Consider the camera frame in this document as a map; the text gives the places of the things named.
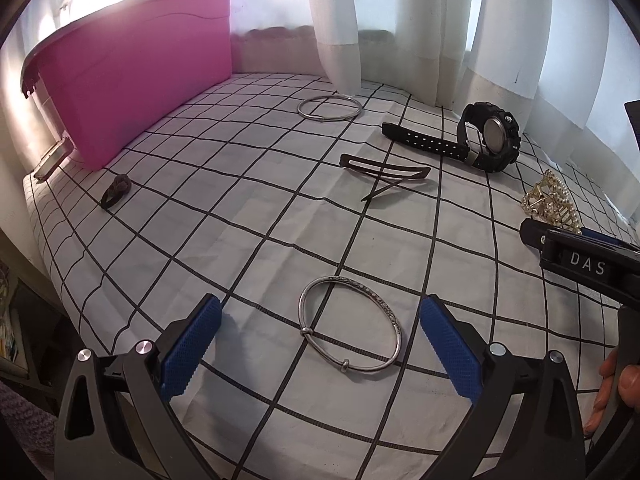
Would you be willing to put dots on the pink plastic basin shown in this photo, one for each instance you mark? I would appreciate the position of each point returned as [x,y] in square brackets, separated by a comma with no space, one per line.
[140,75]

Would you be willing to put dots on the pearl hair claw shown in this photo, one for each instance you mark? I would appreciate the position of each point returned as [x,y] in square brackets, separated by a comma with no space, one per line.
[547,200]

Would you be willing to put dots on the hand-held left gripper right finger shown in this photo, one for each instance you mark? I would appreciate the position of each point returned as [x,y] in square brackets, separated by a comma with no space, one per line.
[450,347]

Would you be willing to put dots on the white curtain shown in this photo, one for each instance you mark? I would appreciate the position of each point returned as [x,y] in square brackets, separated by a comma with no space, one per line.
[400,20]

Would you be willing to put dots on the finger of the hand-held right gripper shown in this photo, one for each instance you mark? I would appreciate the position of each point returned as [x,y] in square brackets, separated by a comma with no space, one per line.
[575,261]
[532,234]

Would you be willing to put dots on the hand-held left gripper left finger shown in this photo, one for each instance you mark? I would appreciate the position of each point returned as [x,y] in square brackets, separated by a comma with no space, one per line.
[192,347]

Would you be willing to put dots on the thin black hair clip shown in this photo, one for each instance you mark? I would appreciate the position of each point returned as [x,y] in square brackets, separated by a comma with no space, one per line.
[377,191]

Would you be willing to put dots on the large silver bangle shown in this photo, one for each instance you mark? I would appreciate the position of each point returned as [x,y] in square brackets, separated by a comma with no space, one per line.
[320,118]

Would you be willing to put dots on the grey knitted cloth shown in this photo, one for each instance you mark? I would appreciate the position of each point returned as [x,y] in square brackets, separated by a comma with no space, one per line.
[25,425]

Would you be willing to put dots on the silver rectangular case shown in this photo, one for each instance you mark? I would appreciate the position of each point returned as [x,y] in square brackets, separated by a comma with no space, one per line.
[50,162]

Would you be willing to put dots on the person's right hand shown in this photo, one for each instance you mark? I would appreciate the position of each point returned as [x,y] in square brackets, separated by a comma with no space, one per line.
[606,385]

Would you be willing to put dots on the stack of colourful books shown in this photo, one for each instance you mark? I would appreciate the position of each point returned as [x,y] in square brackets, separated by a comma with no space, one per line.
[12,340]

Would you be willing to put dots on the black checked white tablecloth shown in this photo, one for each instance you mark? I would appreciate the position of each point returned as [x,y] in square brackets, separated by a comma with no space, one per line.
[250,240]

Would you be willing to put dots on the black wrist watch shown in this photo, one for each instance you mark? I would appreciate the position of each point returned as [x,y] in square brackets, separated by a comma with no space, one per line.
[492,135]

